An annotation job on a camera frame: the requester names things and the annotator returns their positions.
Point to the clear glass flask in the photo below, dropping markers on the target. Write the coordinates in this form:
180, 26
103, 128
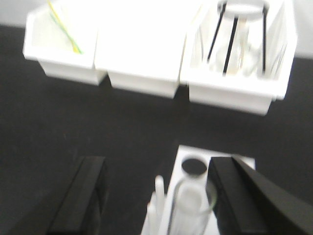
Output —
244, 59

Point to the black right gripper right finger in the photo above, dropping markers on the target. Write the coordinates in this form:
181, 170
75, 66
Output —
248, 203

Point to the white test tube rack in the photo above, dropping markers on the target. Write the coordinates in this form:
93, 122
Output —
191, 164

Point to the white right storage bin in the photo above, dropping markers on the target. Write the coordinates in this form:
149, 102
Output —
251, 94

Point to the black wire tripod stand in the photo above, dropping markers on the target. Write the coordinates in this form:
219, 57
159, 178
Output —
247, 10

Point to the white storage bin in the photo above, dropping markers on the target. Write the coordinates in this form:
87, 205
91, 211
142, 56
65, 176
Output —
45, 43
251, 94
140, 44

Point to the yellow green plastic stirrer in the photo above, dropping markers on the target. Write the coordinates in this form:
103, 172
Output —
55, 17

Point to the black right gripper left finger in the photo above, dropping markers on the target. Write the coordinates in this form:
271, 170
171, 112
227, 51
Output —
47, 204

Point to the white middle storage bin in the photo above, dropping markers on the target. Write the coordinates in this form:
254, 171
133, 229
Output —
140, 44

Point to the white left storage bin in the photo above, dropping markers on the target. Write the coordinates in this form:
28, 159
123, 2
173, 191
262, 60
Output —
45, 43

